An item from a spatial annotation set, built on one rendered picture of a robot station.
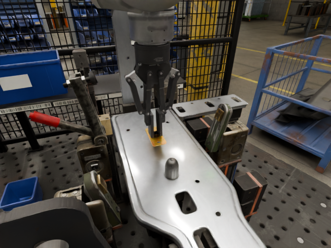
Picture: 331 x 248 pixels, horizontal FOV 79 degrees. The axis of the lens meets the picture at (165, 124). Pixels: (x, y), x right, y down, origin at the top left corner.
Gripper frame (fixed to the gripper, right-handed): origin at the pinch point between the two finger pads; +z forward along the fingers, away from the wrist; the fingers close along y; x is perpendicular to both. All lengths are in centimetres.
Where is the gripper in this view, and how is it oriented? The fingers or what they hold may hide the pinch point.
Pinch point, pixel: (154, 123)
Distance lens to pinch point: 52.7
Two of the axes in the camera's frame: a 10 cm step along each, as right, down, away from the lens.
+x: -3.4, -5.1, 7.9
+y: 9.4, -1.8, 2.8
